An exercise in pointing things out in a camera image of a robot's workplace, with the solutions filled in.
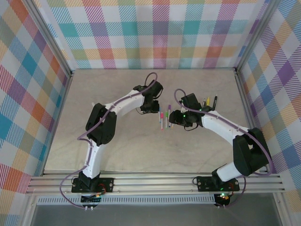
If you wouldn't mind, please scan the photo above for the black connector box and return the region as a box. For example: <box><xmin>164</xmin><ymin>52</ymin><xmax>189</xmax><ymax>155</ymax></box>
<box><xmin>80</xmin><ymin>193</ymin><xmax>103</xmax><ymax>204</ymax></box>
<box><xmin>214</xmin><ymin>192</ymin><xmax>232</xmax><ymax>208</ymax></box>

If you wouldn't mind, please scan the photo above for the grey metal panel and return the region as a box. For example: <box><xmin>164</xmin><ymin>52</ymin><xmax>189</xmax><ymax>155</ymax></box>
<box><xmin>22</xmin><ymin>204</ymin><xmax>291</xmax><ymax>226</ymax></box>

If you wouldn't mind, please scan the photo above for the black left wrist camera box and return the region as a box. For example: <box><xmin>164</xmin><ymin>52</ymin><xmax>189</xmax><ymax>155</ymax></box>
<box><xmin>143</xmin><ymin>81</ymin><xmax>164</xmax><ymax>99</ymax></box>

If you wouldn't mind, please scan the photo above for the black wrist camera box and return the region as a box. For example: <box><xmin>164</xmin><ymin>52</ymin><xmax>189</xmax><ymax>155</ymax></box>
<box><xmin>143</xmin><ymin>81</ymin><xmax>164</xmax><ymax>99</ymax></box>
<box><xmin>181</xmin><ymin>93</ymin><xmax>202</xmax><ymax>110</ymax></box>

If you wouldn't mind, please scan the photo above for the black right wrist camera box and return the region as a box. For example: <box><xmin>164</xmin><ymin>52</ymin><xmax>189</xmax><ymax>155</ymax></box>
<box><xmin>181</xmin><ymin>93</ymin><xmax>202</xmax><ymax>110</ymax></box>

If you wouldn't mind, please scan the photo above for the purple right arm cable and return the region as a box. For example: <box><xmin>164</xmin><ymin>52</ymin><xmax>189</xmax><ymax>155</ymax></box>
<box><xmin>174</xmin><ymin>89</ymin><xmax>275</xmax><ymax>209</ymax></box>

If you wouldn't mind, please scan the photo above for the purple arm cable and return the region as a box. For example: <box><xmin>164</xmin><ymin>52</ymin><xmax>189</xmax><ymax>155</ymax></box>
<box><xmin>59</xmin><ymin>72</ymin><xmax>158</xmax><ymax>210</ymax></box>
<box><xmin>174</xmin><ymin>89</ymin><xmax>275</xmax><ymax>209</ymax></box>

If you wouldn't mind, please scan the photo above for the aluminium side rail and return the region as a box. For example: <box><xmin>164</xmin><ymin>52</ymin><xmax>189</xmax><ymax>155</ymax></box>
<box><xmin>234</xmin><ymin>67</ymin><xmax>270</xmax><ymax>174</ymax></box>
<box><xmin>41</xmin><ymin>70</ymin><xmax>76</xmax><ymax>177</ymax></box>

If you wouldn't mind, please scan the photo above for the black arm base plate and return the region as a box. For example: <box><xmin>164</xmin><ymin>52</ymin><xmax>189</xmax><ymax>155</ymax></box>
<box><xmin>71</xmin><ymin>177</ymin><xmax>115</xmax><ymax>194</ymax></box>
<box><xmin>196</xmin><ymin>176</ymin><xmax>240</xmax><ymax>193</ymax></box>

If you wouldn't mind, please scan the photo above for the aluminium front rail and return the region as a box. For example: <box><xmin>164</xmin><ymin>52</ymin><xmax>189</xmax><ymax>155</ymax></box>
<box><xmin>25</xmin><ymin>172</ymin><xmax>286</xmax><ymax>196</ymax></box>

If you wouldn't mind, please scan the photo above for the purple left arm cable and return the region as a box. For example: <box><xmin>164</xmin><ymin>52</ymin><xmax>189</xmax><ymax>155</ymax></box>
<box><xmin>59</xmin><ymin>72</ymin><xmax>158</xmax><ymax>210</ymax></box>

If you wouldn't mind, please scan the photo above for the perforated metal cable duct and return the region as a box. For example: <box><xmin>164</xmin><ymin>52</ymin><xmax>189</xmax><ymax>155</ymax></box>
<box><xmin>36</xmin><ymin>196</ymin><xmax>216</xmax><ymax>206</ymax></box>

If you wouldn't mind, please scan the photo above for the aluminium corner post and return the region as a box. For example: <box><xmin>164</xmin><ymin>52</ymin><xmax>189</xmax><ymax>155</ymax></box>
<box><xmin>27</xmin><ymin>0</ymin><xmax>75</xmax><ymax>80</ymax></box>
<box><xmin>235</xmin><ymin>0</ymin><xmax>277</xmax><ymax>74</ymax></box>

